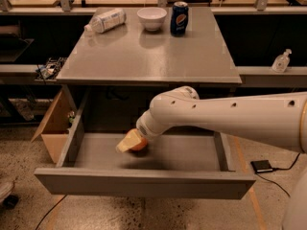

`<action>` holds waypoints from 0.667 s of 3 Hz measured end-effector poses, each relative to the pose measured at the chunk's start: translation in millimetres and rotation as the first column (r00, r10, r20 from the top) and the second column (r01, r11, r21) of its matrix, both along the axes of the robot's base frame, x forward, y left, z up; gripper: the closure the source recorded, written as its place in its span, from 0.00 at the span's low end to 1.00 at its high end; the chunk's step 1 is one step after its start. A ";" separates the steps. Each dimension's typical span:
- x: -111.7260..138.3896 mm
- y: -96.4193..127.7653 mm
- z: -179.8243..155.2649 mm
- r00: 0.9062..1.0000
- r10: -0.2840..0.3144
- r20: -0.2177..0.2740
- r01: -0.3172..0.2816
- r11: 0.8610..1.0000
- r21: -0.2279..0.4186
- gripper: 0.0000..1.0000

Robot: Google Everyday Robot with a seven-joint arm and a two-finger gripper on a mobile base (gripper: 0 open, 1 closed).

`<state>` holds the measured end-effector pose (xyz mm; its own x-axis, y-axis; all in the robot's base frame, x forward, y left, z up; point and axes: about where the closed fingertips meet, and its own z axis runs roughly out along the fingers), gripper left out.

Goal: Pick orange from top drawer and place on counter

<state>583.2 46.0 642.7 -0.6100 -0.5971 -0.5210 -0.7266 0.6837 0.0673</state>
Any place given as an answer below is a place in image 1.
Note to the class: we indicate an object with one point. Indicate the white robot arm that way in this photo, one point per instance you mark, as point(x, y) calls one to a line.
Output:
point(279, 120)

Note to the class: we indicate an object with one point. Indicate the black caster wheel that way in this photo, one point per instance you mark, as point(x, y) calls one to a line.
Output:
point(10, 201)

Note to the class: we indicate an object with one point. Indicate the grey shelf rack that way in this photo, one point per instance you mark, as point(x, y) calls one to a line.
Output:
point(29, 38)

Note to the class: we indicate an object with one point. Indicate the brown cardboard box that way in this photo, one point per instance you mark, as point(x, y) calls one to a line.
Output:
point(53, 129)

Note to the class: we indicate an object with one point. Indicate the clear plastic water bottle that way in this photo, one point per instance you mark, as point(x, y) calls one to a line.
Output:
point(106, 21)

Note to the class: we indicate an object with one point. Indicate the grey counter cabinet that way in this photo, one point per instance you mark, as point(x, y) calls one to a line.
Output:
point(122, 70)

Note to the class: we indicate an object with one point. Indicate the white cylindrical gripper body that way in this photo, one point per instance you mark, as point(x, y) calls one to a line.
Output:
point(143, 128)

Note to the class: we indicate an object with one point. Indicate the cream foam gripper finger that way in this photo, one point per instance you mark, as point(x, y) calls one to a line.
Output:
point(123, 145)

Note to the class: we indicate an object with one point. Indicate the white ceramic bowl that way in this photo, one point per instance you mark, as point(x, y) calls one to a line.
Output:
point(151, 18)

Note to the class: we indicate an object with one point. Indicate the blue Pepsi can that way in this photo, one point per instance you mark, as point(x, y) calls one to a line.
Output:
point(179, 18)

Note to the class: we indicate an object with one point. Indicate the clear hand sanitizer bottle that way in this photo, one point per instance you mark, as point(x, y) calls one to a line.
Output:
point(281, 62)

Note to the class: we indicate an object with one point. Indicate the grey open drawer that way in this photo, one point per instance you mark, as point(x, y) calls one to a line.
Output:
point(186, 162)

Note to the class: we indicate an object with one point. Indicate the black foot pedal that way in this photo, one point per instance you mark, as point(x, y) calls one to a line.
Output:
point(261, 166)

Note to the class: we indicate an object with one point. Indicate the orange fruit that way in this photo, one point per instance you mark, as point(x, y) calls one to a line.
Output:
point(135, 140)

